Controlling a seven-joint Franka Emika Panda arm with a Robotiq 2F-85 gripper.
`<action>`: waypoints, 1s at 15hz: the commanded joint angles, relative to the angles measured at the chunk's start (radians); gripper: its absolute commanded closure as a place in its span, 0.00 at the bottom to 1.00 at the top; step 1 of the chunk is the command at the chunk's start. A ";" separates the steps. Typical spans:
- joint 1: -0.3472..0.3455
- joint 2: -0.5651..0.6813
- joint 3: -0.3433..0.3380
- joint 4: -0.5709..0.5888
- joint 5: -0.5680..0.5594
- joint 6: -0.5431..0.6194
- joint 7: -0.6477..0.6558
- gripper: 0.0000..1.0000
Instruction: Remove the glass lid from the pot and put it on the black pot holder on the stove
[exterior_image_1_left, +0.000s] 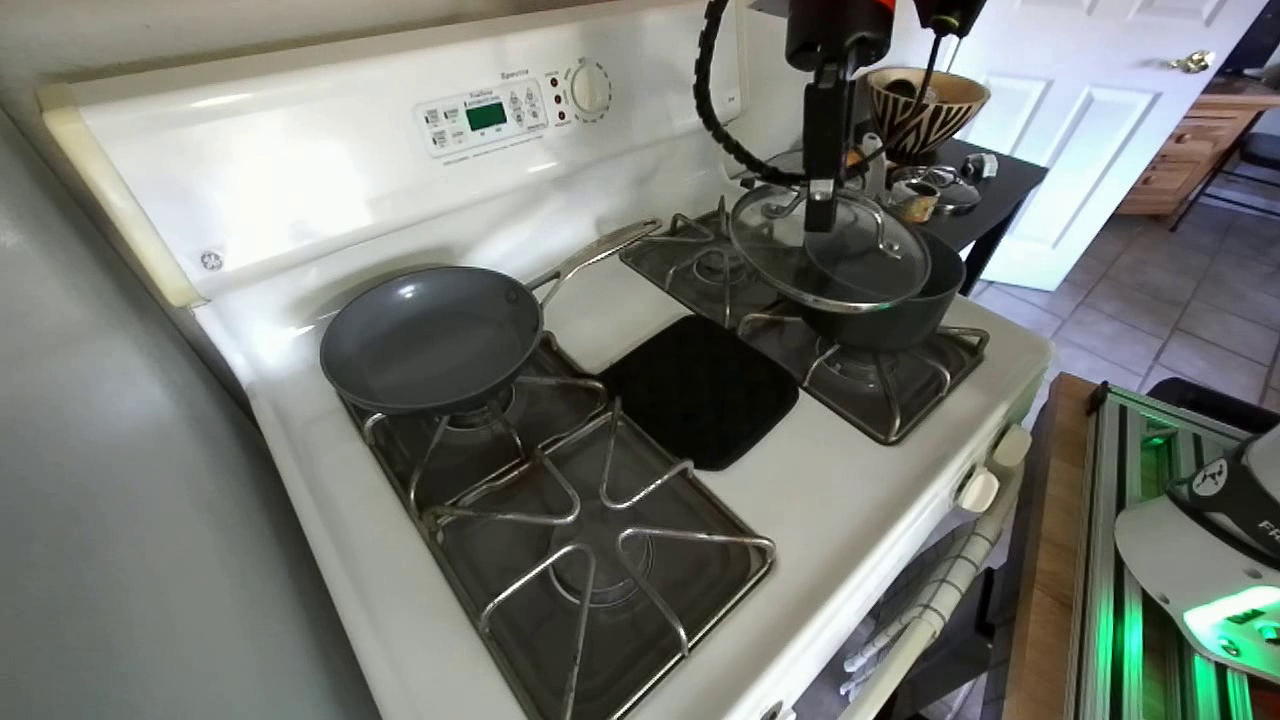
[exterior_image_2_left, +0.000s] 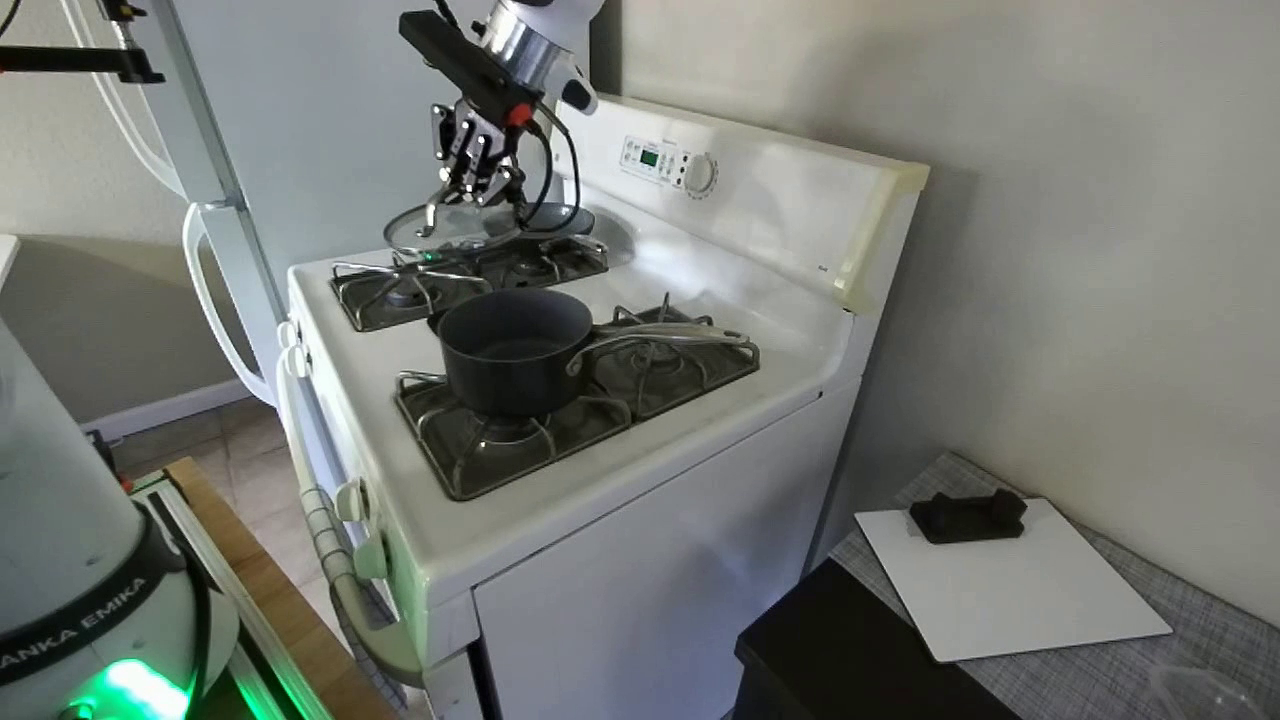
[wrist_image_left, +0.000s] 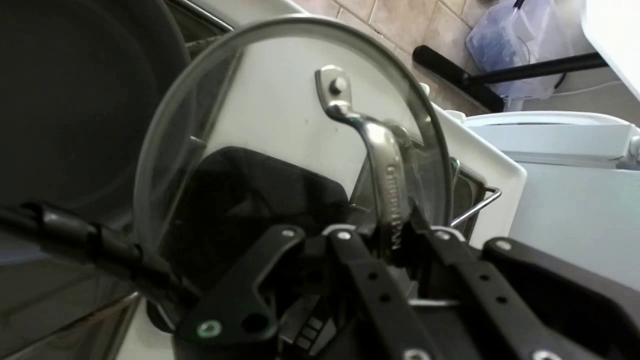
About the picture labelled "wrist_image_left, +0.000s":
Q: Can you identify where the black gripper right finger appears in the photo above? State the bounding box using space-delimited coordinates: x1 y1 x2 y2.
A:
412 226 640 360

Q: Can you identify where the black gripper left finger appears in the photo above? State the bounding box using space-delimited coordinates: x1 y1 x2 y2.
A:
174 223 442 360

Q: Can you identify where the glass lid with steel handle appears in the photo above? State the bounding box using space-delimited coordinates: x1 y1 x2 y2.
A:
131 15 457 296

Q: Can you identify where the white gas stove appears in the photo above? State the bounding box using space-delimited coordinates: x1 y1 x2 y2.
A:
0 0 531 360

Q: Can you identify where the black cooking pot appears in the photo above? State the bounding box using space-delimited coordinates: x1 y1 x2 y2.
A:
0 0 195 225

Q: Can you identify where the light grey appliance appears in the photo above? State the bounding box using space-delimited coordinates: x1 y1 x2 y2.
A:
462 109 640 292

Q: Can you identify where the black floor stand leg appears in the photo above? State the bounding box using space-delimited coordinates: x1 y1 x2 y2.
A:
412 44 611 114

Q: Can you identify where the steel wire burner grate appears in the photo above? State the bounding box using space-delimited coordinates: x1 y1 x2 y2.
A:
446 159 504 233
167 0 237 52

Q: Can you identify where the black spiral-wrapped cable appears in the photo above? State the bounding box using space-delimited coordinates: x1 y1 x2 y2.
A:
0 199 203 311

